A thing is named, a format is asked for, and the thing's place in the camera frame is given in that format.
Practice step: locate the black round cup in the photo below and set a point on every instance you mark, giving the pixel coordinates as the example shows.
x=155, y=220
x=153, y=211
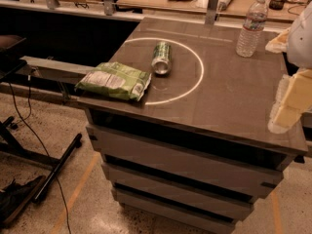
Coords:
x=277, y=4

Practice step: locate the grey drawer cabinet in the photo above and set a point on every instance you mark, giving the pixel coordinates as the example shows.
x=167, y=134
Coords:
x=206, y=169

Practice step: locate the green soda can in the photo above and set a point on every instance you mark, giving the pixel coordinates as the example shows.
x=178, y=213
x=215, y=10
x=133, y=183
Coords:
x=162, y=58

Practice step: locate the clear plastic water bottle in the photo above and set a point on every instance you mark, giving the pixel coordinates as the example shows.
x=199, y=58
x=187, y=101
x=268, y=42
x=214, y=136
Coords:
x=253, y=25

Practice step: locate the grey metal post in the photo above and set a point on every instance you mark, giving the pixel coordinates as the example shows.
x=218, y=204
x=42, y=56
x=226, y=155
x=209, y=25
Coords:
x=211, y=12

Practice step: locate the grey side shelf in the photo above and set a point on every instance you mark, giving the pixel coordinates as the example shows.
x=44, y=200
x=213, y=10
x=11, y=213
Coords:
x=54, y=70

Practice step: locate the green chip bag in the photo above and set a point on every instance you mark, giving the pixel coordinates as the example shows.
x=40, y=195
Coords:
x=115, y=80

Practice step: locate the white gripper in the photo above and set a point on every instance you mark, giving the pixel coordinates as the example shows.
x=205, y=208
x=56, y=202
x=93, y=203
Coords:
x=300, y=41

